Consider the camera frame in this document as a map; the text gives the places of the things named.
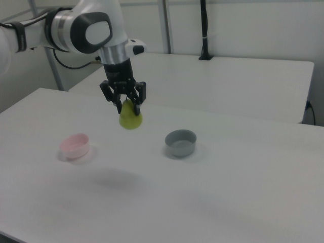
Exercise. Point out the grey partition post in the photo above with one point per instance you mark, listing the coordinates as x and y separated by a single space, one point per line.
165 25

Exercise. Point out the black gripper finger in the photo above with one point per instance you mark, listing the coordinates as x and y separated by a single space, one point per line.
140 95
108 95

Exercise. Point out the grey bowl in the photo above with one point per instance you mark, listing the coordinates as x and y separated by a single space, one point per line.
180 149

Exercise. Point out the black camera pole with base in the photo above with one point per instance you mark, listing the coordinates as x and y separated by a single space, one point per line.
204 30

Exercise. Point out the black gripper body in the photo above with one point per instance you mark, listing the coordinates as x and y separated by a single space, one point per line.
119 74

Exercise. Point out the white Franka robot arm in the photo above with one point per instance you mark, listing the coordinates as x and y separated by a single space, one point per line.
83 27

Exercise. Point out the pink bowl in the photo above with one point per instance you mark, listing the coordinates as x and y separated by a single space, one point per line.
74 149

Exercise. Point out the green pear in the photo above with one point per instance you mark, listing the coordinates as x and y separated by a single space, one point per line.
130 121

